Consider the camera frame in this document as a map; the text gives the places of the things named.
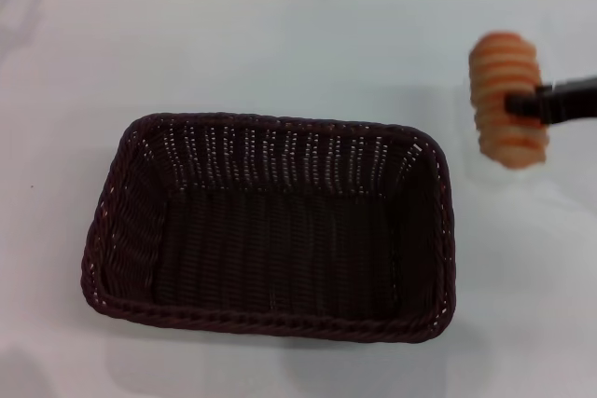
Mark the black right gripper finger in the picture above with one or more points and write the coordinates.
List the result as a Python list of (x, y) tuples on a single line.
[(555, 100)]

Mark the orange striped spiral bread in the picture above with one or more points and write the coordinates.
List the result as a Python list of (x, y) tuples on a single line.
[(499, 76)]

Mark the black woven wicker basket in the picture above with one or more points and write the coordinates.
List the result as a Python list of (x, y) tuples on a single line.
[(280, 239)]

